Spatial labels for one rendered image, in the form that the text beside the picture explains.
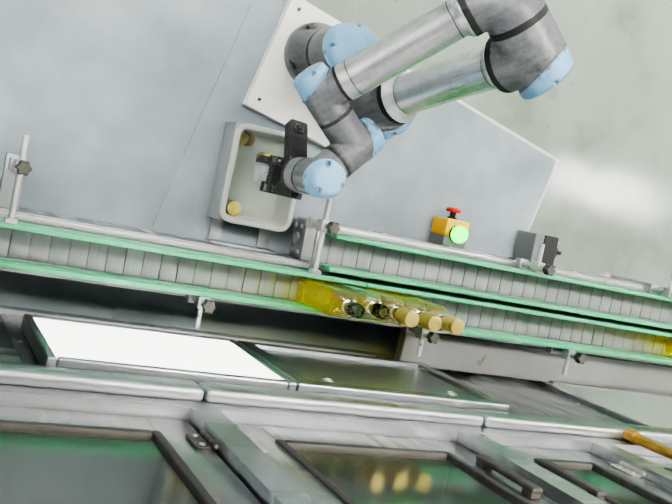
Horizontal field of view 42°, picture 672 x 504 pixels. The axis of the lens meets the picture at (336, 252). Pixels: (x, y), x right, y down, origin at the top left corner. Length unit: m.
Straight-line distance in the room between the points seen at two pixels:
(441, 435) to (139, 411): 0.55
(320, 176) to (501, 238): 0.86
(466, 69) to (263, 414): 0.78
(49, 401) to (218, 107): 0.93
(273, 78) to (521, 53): 0.64
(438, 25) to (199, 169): 0.68
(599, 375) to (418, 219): 0.69
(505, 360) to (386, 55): 0.98
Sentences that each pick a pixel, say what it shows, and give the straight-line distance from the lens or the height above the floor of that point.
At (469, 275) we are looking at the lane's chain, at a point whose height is 0.88.
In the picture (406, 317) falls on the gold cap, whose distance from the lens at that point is 1.83.
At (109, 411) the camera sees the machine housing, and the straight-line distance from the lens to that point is 1.37.
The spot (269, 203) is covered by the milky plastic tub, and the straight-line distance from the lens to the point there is 2.08.
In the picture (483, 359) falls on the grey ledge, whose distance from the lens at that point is 2.31.
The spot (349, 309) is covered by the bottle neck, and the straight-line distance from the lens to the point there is 1.80.
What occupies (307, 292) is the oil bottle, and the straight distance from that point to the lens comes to 1.96.
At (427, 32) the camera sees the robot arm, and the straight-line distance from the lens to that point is 1.68.
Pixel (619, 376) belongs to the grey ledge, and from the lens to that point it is 2.62.
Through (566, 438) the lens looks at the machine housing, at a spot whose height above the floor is 1.42.
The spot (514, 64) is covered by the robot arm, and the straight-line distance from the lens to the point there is 1.69.
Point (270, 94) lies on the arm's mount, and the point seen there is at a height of 0.78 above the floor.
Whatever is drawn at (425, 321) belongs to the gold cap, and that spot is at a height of 1.15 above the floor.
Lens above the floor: 2.71
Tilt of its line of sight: 63 degrees down
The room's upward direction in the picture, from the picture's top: 108 degrees clockwise
